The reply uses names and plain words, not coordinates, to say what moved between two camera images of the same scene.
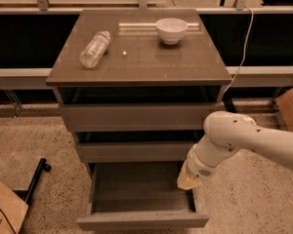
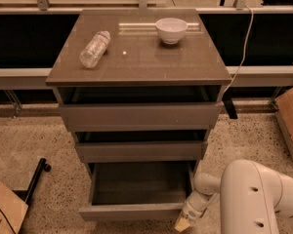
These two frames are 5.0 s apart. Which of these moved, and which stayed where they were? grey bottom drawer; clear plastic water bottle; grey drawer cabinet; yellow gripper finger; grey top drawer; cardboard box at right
Moved: grey bottom drawer; yellow gripper finger
Stayed: grey drawer cabinet; grey top drawer; clear plastic water bottle; cardboard box at right
